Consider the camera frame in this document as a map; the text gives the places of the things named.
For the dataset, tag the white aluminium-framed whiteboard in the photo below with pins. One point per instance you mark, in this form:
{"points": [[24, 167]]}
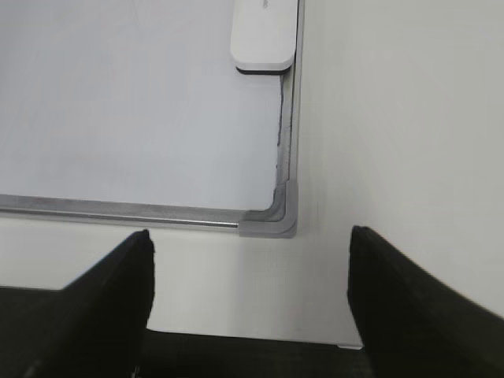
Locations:
{"points": [[133, 112]]}

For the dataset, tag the white whiteboard eraser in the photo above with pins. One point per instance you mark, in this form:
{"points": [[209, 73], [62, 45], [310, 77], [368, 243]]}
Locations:
{"points": [[264, 36]]}

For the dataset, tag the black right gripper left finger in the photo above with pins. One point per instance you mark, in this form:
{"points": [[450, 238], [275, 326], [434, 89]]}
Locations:
{"points": [[93, 327]]}

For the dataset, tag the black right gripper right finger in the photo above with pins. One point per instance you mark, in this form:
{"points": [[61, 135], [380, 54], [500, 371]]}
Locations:
{"points": [[412, 324]]}

